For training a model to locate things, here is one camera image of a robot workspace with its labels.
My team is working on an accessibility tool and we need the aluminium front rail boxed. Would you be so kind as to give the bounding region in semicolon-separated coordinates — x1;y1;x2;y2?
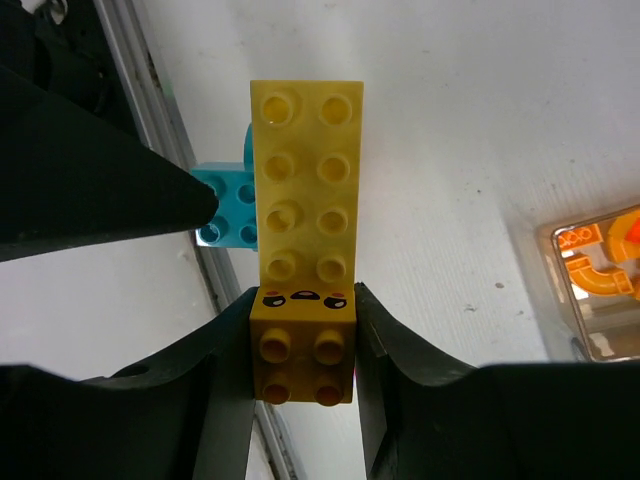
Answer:
92;0;306;480

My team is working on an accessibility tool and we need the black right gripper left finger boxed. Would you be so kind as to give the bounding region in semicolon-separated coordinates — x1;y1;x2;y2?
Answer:
1;290;255;479

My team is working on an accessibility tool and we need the orange curved lego piece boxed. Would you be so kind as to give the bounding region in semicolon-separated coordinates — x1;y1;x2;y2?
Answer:
564;254;634;297

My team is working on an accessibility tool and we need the yellow lego face block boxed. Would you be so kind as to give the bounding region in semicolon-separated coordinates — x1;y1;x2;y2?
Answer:
250;286;356;407

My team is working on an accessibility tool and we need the amber transparent container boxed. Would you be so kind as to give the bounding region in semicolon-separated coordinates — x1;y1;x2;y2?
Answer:
536;204;639;363

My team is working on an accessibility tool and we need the orange curved lego pair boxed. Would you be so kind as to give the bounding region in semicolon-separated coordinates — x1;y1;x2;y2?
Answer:
605;209;639;264

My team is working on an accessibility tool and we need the teal lego block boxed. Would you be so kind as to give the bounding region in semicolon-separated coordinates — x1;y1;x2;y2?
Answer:
191;162;258;251

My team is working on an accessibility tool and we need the orange lego brick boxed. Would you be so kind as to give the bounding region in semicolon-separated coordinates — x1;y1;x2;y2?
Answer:
556;223;603;252

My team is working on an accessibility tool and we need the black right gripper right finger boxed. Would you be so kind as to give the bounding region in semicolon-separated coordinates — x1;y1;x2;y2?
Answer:
355;283;639;479

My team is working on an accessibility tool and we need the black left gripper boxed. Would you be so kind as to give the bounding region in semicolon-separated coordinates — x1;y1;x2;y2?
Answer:
1;1;218;261

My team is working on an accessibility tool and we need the yellow lego plate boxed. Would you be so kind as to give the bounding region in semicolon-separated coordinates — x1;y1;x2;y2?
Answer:
250;80;364;289

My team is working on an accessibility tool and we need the teal round lego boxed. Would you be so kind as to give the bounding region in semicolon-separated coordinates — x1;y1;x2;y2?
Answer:
243;124;254;171

